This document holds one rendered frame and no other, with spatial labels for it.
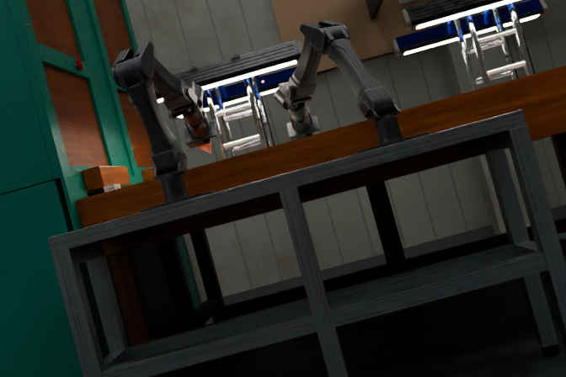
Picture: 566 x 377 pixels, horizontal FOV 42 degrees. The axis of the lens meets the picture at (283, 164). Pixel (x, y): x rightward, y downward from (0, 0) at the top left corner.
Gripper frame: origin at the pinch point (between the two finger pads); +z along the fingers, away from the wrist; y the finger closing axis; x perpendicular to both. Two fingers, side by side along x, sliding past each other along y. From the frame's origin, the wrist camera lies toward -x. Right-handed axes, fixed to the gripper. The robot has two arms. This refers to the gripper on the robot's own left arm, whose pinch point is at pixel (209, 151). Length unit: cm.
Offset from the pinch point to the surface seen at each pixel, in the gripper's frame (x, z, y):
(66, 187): 13.7, -14.8, 40.7
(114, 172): -7.2, 5.4, 34.6
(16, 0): -30, -53, 41
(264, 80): -66, 36, -18
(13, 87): -11, -36, 49
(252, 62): -28.3, -6.7, -19.6
